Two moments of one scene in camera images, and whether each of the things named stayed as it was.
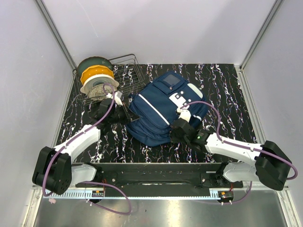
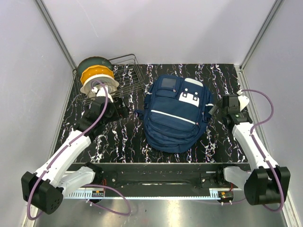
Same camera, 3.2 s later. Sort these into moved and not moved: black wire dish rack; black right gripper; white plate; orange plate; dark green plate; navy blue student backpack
Moved: navy blue student backpack; black right gripper
Not moved: white plate; black wire dish rack; orange plate; dark green plate
